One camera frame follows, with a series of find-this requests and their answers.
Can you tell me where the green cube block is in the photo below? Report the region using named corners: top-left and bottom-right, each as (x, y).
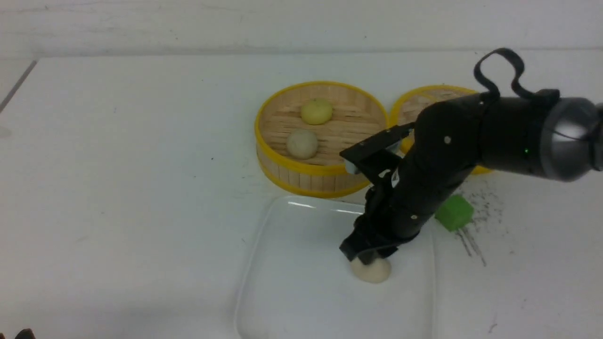
top-left (434, 194), bottom-right (474, 233)

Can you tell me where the yellow bamboo steamer lid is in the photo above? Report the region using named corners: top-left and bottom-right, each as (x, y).
top-left (389, 85), bottom-right (494, 176)

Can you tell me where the white steamed bun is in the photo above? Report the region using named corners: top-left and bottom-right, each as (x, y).
top-left (350, 258), bottom-right (391, 284)
top-left (286, 129), bottom-right (318, 160)

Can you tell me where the yellow steamed bun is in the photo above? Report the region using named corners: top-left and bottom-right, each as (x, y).
top-left (300, 98), bottom-right (334, 125)

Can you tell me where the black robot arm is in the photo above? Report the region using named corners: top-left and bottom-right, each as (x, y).
top-left (340, 90), bottom-right (602, 265)

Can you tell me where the dark brown corner object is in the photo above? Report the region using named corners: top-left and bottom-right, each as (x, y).
top-left (15, 328), bottom-right (36, 339)

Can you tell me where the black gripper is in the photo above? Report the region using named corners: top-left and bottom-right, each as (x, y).
top-left (339, 141), bottom-right (476, 265)

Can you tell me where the yellow bamboo steamer basket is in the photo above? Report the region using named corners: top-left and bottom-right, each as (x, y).
top-left (254, 81), bottom-right (388, 198)

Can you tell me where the white square plate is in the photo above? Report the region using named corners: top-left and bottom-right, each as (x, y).
top-left (235, 196), bottom-right (436, 339)

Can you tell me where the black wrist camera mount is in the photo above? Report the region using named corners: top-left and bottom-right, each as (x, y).
top-left (339, 122), bottom-right (415, 185)

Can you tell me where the black looped cable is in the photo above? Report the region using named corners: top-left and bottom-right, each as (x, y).
top-left (473, 48), bottom-right (538, 100)

